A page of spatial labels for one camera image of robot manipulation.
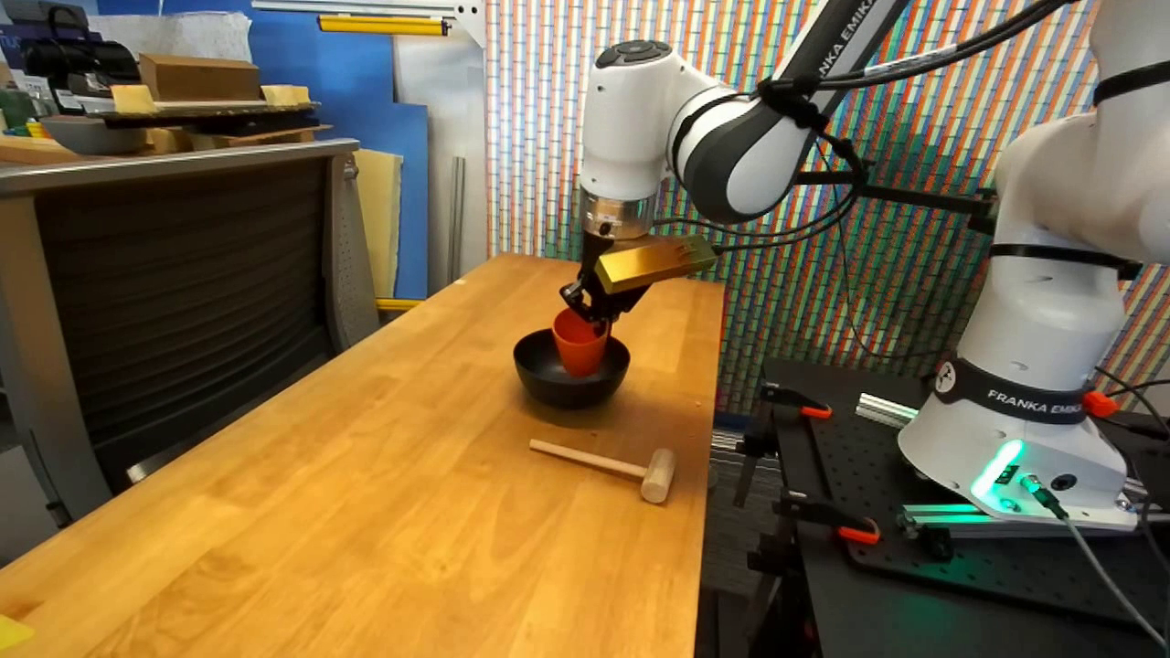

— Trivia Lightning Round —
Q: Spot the orange plastic cup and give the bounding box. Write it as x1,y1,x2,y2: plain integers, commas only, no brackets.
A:
550,303,613,379

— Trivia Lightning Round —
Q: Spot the black bowl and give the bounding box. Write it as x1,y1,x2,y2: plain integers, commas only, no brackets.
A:
511,324,634,411

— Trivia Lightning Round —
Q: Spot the grey metal cabinet desk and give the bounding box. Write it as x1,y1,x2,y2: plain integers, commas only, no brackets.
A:
0,134,372,527

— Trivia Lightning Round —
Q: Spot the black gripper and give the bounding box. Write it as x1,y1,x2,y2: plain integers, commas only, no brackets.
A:
555,193,650,327

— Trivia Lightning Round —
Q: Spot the yellow foam board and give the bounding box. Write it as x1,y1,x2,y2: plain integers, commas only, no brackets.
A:
352,147,407,303

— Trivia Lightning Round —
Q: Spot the silver metal rail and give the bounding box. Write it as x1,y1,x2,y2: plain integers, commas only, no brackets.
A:
895,492,1170,539

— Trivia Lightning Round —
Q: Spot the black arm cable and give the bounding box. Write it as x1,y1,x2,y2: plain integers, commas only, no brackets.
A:
650,0,1079,254

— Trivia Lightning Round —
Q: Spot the black equipment pile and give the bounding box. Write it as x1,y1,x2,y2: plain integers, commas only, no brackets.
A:
0,0,140,90

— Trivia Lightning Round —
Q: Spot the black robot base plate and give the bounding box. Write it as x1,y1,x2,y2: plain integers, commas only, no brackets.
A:
750,354,1170,658

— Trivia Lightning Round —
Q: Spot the black orange clamp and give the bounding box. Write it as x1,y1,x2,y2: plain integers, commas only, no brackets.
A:
756,375,841,426
774,485,886,550
1079,382,1170,430

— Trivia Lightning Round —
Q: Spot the grey base cable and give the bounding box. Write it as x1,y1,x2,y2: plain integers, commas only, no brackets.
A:
1032,474,1170,650

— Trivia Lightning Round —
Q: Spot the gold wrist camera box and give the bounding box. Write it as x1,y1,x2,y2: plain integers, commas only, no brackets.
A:
625,235,715,294

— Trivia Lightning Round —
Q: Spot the blue wall board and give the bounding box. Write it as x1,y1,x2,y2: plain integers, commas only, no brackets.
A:
91,0,440,303

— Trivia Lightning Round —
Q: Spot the yellow spirit level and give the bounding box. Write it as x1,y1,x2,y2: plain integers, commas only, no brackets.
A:
313,9,453,39

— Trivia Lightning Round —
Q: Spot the cardboard box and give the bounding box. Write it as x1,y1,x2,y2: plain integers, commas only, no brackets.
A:
135,50,266,107

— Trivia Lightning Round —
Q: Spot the silver metal block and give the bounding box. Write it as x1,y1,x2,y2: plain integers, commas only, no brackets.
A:
851,386,921,430

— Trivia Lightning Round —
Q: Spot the wooden mallet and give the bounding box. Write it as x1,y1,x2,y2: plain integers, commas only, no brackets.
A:
525,436,678,509

